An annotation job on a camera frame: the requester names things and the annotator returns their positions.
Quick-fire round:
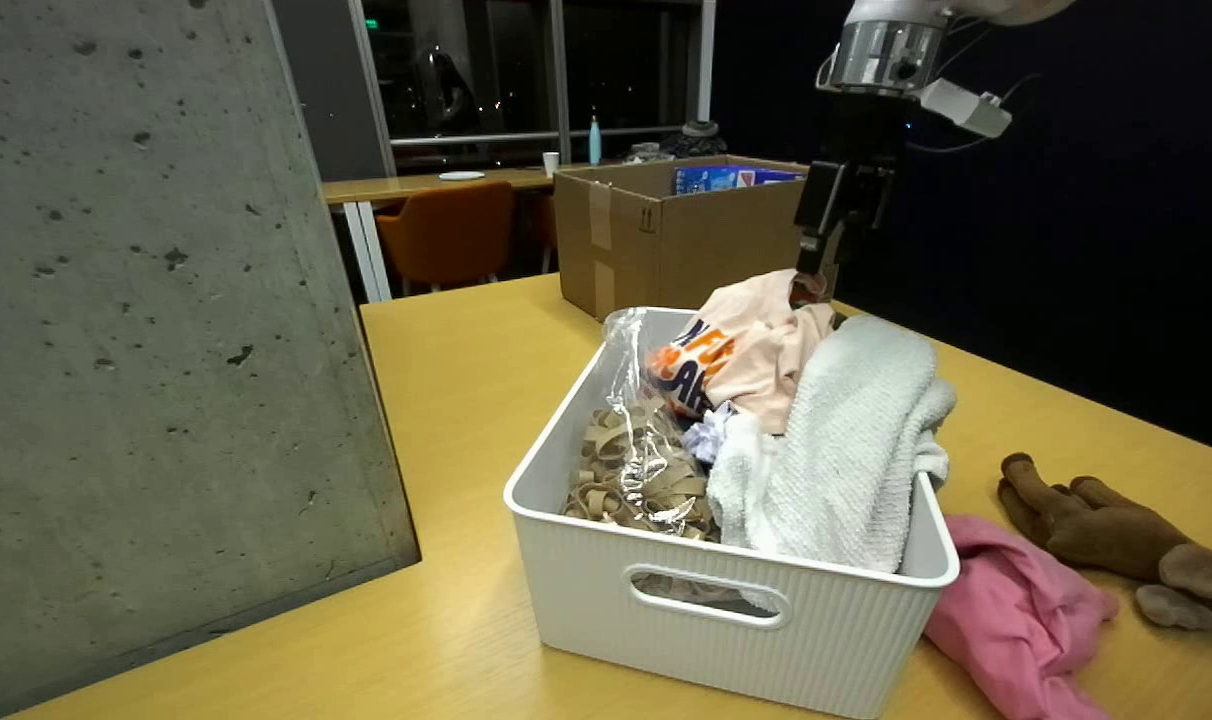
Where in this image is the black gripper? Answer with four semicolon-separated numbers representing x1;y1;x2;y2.
789;84;933;307

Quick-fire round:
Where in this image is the beige printed t-shirt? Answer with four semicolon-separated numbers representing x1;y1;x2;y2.
648;264;843;441

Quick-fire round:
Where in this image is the white terry towel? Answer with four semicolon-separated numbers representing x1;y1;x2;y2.
705;313;966;579

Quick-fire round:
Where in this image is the brown moose plush toy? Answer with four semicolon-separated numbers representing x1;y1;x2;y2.
992;447;1212;634

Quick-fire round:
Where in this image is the white plastic basket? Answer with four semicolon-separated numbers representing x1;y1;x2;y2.
502;303;966;720

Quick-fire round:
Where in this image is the blue carton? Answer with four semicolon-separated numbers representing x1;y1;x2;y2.
668;161;803;200

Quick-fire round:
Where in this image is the cardboard box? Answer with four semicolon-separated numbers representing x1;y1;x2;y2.
547;150;813;323

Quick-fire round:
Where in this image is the lavender patterned cloth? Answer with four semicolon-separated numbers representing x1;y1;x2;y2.
679;402;743;467

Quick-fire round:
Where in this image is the clear bag of brown pieces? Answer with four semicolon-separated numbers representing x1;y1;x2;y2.
562;303;723;545

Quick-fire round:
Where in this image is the orange chair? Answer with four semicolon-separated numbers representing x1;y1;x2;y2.
372;176;521;298

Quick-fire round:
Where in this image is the long wooden desk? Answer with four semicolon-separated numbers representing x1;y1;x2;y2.
318;161;562;213

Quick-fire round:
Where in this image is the pink cloth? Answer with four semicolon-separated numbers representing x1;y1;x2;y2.
920;512;1123;720

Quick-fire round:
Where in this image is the concrete pillar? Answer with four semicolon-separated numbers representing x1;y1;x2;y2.
0;0;424;689

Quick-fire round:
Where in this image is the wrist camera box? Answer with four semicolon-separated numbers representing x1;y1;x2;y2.
911;70;1019;142

